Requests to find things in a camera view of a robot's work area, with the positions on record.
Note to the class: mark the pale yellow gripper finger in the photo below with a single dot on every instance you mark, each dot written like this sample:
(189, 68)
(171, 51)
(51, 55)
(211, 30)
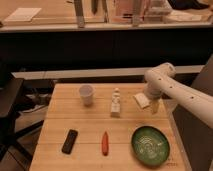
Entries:
(154, 106)

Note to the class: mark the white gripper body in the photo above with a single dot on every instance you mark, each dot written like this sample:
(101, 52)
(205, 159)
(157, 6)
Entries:
(151, 92)

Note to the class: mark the white sponge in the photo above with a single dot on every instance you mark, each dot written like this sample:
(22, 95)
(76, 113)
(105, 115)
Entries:
(142, 100)

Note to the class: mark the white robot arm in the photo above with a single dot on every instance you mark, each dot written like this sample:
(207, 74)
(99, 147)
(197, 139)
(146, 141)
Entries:
(160, 81)

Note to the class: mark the green ceramic plate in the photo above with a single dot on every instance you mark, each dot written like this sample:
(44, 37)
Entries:
(150, 146)

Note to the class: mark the white figurine bottle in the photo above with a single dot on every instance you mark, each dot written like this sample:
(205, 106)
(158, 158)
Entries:
(115, 104)

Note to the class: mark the orange carrot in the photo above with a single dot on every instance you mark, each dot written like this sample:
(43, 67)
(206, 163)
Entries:
(105, 144)

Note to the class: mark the black remote control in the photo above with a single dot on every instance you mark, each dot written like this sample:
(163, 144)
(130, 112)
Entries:
(69, 142)

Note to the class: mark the black chair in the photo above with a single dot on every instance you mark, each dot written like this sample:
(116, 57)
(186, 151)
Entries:
(12, 101)

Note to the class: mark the white paper sheet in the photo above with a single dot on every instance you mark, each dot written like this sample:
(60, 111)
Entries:
(22, 15)

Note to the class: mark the grey metal post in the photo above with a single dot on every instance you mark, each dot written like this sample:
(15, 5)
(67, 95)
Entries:
(79, 13)
(136, 12)

